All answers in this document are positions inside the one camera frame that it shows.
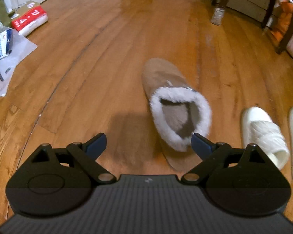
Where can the dark wooden table leg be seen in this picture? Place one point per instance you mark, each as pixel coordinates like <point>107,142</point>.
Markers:
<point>271,4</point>
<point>289,24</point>

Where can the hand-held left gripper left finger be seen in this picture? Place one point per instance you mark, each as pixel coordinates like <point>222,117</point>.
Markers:
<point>96,145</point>

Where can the table leg with plastic wrap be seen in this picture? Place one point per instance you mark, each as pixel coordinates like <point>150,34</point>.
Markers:
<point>221,2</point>

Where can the tan fur-lined shoe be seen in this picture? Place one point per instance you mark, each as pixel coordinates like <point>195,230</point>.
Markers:
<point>161,75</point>

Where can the orange bag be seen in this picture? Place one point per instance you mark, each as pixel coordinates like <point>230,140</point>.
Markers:
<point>283,22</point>

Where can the red and white packet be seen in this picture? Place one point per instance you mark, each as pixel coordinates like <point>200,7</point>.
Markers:
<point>29,20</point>

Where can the blue and white packet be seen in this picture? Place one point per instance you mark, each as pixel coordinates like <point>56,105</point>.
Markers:
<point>3,43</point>

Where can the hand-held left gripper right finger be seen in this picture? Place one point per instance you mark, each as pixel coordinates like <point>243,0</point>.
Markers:
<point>200,146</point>

